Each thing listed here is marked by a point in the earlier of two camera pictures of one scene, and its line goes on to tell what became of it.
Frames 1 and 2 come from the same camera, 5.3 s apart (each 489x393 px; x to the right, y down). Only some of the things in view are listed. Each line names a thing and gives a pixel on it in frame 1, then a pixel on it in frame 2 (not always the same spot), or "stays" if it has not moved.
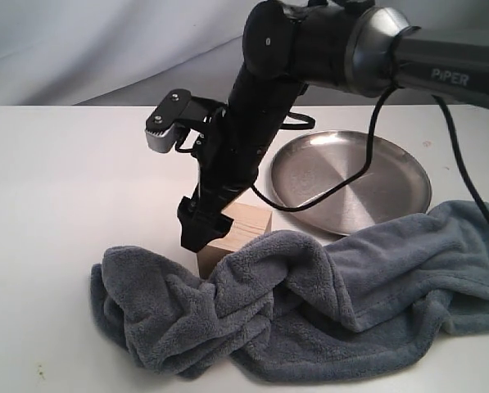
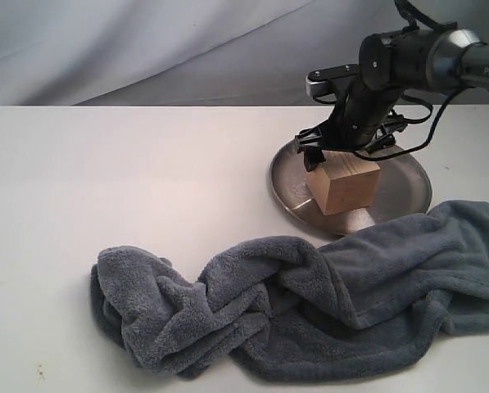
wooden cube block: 249,223 -> 343,182
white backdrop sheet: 135,52 stays
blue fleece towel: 288,306 stays
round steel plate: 397,183 stays
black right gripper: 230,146 -> 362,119
